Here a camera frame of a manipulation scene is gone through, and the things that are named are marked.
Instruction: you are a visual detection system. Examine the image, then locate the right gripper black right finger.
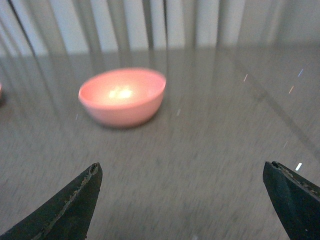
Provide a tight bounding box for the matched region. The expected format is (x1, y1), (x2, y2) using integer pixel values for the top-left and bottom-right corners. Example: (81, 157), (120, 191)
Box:
(262, 161), (320, 240)

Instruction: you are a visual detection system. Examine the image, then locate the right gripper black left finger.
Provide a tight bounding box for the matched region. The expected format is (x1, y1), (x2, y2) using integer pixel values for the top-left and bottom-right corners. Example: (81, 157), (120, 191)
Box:
(0, 162), (103, 240)

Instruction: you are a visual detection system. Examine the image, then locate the pink bowl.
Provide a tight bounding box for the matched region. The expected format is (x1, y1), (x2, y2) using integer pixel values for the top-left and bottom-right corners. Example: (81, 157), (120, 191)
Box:
(78, 67), (167, 128)

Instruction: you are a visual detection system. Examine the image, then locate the pink plate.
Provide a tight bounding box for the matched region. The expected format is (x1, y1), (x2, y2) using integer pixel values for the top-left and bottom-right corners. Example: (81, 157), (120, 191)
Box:
(0, 84), (3, 99)

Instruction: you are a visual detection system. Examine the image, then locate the white pleated curtain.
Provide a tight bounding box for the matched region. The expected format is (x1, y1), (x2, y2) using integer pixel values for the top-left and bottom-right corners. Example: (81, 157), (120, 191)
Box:
(0, 0), (320, 57)

